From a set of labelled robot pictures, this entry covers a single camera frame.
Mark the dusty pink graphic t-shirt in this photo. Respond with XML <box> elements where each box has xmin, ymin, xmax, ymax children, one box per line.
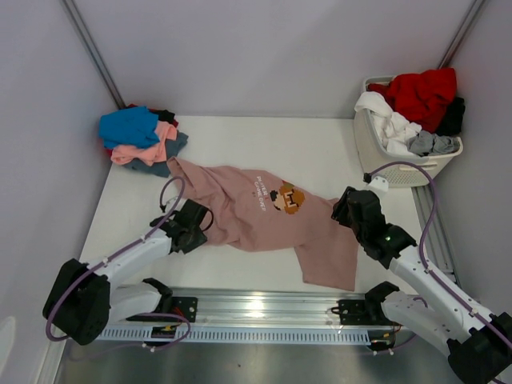
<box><xmin>167</xmin><ymin>158</ymin><xmax>359</xmax><ymax>291</ymax></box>

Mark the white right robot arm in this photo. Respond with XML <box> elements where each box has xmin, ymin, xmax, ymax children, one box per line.
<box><xmin>331</xmin><ymin>187</ymin><xmax>511</xmax><ymax>383</ymax></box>

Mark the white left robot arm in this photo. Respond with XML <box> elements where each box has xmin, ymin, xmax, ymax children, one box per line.
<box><xmin>42</xmin><ymin>199</ymin><xmax>213</xmax><ymax>346</ymax></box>

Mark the white perforated laundry basket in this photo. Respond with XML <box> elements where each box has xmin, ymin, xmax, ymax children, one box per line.
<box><xmin>354</xmin><ymin>77</ymin><xmax>463</xmax><ymax>188</ymax></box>

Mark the salmon pink t-shirt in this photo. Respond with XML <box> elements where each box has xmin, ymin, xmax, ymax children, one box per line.
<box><xmin>110</xmin><ymin>121</ymin><xmax>178</xmax><ymax>166</ymax></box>

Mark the slate blue t-shirt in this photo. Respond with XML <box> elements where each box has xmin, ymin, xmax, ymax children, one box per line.
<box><xmin>123</xmin><ymin>131</ymin><xmax>189</xmax><ymax>178</ymax></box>

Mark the white t-shirt in basket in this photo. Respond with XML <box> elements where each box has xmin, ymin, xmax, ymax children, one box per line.
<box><xmin>354</xmin><ymin>91</ymin><xmax>422</xmax><ymax>157</ymax></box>

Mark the grey t-shirt in basket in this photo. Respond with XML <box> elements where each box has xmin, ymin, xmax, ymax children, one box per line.
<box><xmin>406</xmin><ymin>130</ymin><xmax>461</xmax><ymax>157</ymax></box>

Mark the black folded t-shirt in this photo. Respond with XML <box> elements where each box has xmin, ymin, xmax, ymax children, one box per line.
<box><xmin>150</xmin><ymin>110</ymin><xmax>175</xmax><ymax>125</ymax></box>

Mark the black t-shirt in basket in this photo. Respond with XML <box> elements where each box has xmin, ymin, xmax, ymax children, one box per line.
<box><xmin>435</xmin><ymin>97</ymin><xmax>466</xmax><ymax>137</ymax></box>

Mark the red t-shirt in basket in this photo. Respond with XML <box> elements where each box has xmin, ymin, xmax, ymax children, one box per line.
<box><xmin>367</xmin><ymin>68</ymin><xmax>457</xmax><ymax>133</ymax></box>

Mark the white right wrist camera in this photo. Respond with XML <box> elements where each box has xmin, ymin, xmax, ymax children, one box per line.
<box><xmin>363</xmin><ymin>173</ymin><xmax>390</xmax><ymax>198</ymax></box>

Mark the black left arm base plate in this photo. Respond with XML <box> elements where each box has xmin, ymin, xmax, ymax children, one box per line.
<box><xmin>154</xmin><ymin>296</ymin><xmax>198</xmax><ymax>323</ymax></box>

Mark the right side aluminium rail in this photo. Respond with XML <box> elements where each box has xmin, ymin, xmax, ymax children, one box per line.
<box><xmin>411</xmin><ymin>186</ymin><xmax>460</xmax><ymax>286</ymax></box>

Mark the aluminium mounting rail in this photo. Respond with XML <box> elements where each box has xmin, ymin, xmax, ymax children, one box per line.
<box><xmin>104</xmin><ymin>290</ymin><xmax>389</xmax><ymax>330</ymax></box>

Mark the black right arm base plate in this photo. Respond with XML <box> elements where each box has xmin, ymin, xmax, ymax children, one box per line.
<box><xmin>337</xmin><ymin>299</ymin><xmax>398</xmax><ymax>326</ymax></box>

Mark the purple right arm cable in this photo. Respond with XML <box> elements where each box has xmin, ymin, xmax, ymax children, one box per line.
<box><xmin>362</xmin><ymin>160</ymin><xmax>512</xmax><ymax>384</ymax></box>

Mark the white slotted cable duct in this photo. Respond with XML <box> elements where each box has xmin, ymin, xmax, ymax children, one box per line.
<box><xmin>98</xmin><ymin>325</ymin><xmax>370</xmax><ymax>346</ymax></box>

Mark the left aluminium frame post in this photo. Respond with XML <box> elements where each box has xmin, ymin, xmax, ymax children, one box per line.
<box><xmin>59</xmin><ymin>0</ymin><xmax>126</xmax><ymax>110</ymax></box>

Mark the aluminium frame post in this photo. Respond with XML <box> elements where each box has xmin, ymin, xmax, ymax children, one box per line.
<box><xmin>437</xmin><ymin>0</ymin><xmax>489</xmax><ymax>69</ymax></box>
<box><xmin>59</xmin><ymin>0</ymin><xmax>126</xmax><ymax>110</ymax></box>

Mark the right aluminium frame post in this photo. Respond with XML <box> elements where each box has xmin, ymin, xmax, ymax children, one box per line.
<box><xmin>437</xmin><ymin>0</ymin><xmax>489</xmax><ymax>69</ymax></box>

